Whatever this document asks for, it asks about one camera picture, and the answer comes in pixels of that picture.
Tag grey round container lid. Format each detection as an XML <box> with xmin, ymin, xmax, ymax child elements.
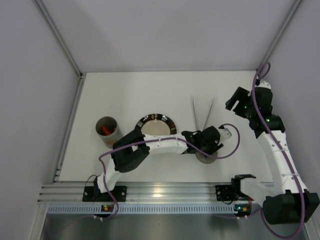
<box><xmin>195</xmin><ymin>152</ymin><xmax>218</xmax><ymax>164</ymax></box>

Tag metal tongs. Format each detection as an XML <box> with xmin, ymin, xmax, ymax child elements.
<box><xmin>190</xmin><ymin>95</ymin><xmax>215</xmax><ymax>131</ymax></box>

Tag red sausage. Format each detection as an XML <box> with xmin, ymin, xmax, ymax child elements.
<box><xmin>101</xmin><ymin>125</ymin><xmax>112</xmax><ymax>136</ymax></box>

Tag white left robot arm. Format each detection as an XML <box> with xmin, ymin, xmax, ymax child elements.
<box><xmin>94</xmin><ymin>126</ymin><xmax>232</xmax><ymax>194</ymax></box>

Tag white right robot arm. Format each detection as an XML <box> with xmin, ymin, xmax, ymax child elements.
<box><xmin>225</xmin><ymin>81</ymin><xmax>320</xmax><ymax>225</ymax></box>

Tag grey cylindrical lunch container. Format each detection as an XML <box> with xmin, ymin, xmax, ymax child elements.
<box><xmin>95</xmin><ymin>116</ymin><xmax>122</xmax><ymax>149</ymax></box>

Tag dark patterned round plate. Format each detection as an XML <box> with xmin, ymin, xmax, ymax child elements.
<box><xmin>134</xmin><ymin>113</ymin><xmax>177</xmax><ymax>136</ymax></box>

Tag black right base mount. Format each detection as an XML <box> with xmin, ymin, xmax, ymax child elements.
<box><xmin>215</xmin><ymin>184</ymin><xmax>249</xmax><ymax>202</ymax></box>

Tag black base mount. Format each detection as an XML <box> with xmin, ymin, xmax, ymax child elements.
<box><xmin>82</xmin><ymin>185</ymin><xmax>127</xmax><ymax>202</ymax></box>
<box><xmin>215</xmin><ymin>184</ymin><xmax>249</xmax><ymax>202</ymax></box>

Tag aluminium right frame post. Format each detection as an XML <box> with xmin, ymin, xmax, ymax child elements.
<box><xmin>258</xmin><ymin>0</ymin><xmax>305</xmax><ymax>67</ymax></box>

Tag aluminium frame post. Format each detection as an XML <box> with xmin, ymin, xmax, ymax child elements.
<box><xmin>258</xmin><ymin>0</ymin><xmax>305</xmax><ymax>67</ymax></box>
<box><xmin>32</xmin><ymin>0</ymin><xmax>83</xmax><ymax>79</ymax></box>

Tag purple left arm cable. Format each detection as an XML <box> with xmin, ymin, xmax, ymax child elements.
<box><xmin>98</xmin><ymin>123</ymin><xmax>241</xmax><ymax>221</ymax></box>

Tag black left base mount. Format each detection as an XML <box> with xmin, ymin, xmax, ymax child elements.
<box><xmin>82</xmin><ymin>185</ymin><xmax>127</xmax><ymax>202</ymax></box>

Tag grey slotted cable duct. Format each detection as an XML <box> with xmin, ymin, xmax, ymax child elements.
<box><xmin>47</xmin><ymin>204</ymin><xmax>242</xmax><ymax>215</ymax></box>

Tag aluminium mounting rail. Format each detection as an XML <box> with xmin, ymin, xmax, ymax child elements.
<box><xmin>37</xmin><ymin>182</ymin><xmax>217</xmax><ymax>204</ymax></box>

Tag aluminium left frame post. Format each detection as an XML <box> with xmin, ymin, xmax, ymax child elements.
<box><xmin>32</xmin><ymin>0</ymin><xmax>83</xmax><ymax>79</ymax></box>

